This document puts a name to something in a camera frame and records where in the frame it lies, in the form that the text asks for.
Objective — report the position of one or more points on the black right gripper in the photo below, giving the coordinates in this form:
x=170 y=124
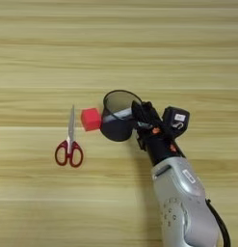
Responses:
x=160 y=148

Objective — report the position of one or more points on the white marker with black cap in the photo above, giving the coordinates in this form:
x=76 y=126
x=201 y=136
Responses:
x=118 y=115

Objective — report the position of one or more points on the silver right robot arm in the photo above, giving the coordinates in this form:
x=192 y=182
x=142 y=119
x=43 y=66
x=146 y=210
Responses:
x=178 y=199

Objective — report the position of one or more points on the small black box white label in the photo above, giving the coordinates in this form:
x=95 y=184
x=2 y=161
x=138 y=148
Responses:
x=170 y=120

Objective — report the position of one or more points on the black mesh pen cup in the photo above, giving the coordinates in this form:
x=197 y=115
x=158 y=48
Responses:
x=115 y=133

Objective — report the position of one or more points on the red cube block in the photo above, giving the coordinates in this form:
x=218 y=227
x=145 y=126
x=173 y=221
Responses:
x=91 y=119

